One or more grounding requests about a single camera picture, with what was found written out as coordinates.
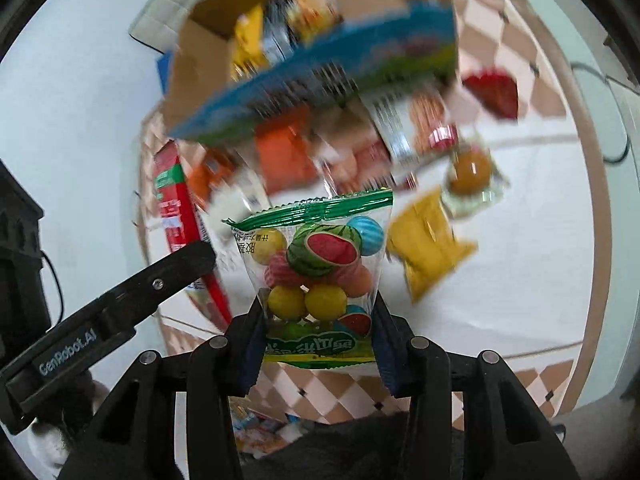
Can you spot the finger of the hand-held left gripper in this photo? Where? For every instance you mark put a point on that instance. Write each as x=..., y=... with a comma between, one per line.
x=170, y=275

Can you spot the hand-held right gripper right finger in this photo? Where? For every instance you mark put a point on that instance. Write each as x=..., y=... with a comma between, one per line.
x=385, y=350

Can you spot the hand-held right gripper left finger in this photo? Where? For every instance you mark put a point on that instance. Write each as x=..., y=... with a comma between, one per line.
x=252, y=345

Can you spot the clear gumball bag green trim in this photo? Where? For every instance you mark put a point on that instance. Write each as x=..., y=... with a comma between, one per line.
x=320, y=255

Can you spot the brown cardboard box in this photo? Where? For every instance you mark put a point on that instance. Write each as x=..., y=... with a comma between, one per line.
x=200, y=60

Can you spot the large blue snack bag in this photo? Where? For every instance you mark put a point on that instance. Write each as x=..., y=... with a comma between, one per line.
x=325, y=75

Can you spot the red triangular snack packet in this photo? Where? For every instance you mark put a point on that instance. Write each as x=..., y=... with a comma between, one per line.
x=492, y=92

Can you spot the pink brown checked mat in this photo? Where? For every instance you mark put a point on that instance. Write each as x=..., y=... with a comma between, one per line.
x=325, y=395

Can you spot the red snack box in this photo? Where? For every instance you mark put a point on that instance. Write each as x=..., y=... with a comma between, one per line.
x=172, y=200

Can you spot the orange snack packet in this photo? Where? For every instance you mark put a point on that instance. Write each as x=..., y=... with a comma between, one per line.
x=285, y=152

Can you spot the round orange candy packet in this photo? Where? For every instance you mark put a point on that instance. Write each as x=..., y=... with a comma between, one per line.
x=470, y=170

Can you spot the sausage snack packet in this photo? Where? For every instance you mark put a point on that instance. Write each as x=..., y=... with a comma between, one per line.
x=410, y=125

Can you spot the white power strip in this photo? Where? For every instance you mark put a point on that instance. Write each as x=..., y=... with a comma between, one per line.
x=160, y=10

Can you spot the yellow red snack packet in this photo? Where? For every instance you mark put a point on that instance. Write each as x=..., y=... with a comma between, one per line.
x=315, y=5

